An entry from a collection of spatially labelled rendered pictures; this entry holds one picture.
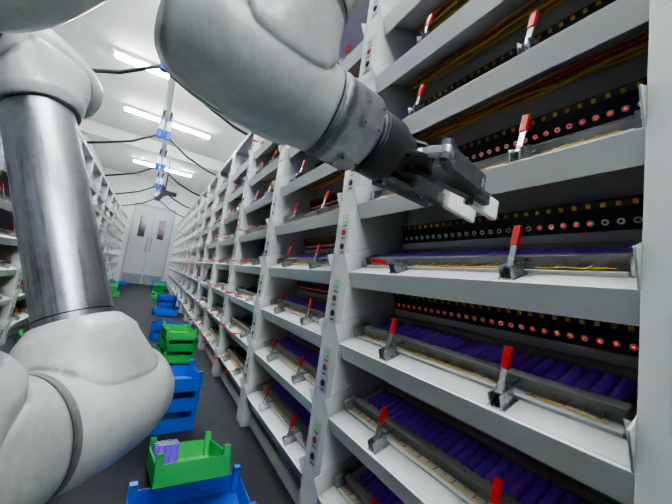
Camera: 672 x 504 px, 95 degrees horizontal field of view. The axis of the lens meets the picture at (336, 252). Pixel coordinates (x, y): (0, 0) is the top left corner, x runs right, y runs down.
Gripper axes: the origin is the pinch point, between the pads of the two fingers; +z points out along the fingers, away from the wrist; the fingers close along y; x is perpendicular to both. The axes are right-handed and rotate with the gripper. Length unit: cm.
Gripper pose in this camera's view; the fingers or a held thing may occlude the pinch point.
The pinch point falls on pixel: (470, 204)
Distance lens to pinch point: 49.8
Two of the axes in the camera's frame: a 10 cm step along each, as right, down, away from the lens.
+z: 8.2, 3.0, 4.9
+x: 2.4, -9.5, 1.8
